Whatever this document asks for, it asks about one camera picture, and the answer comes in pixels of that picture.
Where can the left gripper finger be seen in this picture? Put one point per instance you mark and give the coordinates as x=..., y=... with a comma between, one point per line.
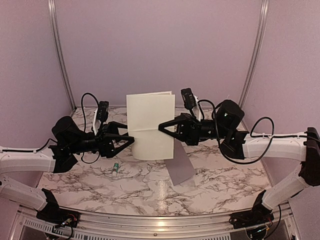
x=119, y=143
x=113, y=129

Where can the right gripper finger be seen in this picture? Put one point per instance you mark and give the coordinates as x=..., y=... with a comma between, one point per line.
x=177, y=133
x=178, y=120

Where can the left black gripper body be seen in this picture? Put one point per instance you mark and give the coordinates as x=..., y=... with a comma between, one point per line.
x=100, y=145

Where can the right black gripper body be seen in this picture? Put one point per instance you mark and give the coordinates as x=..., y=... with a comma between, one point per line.
x=194, y=132

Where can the cream paper letter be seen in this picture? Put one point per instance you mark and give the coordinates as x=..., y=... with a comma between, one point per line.
x=145, y=111

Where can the grey envelope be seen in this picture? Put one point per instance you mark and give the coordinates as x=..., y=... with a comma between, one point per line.
x=179, y=167

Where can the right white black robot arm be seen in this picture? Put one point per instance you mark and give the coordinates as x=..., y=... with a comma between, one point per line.
x=244, y=148

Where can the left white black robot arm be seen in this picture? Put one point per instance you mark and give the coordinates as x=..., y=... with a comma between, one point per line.
x=56, y=158

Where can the green white glue stick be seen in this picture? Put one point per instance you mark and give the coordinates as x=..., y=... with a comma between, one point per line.
x=115, y=169

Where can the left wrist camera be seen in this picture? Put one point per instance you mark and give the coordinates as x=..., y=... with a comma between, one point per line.
x=100, y=115

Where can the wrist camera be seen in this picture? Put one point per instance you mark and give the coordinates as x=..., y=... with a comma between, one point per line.
x=190, y=101
x=100, y=115

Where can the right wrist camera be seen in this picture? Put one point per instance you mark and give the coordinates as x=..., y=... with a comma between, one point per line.
x=190, y=101

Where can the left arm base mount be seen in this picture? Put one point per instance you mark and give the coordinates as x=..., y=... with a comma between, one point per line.
x=58, y=220

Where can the left aluminium frame post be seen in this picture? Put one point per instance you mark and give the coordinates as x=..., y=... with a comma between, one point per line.
x=59, y=51

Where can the aluminium frame post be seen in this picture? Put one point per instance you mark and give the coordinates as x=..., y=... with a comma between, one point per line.
x=261, y=28
x=59, y=51

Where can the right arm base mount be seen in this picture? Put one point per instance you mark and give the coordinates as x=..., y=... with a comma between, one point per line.
x=257, y=215

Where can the front aluminium rail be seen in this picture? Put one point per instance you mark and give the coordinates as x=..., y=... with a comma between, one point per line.
x=107, y=226

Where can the right aluminium frame post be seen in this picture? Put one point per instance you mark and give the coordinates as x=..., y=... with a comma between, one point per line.
x=261, y=28

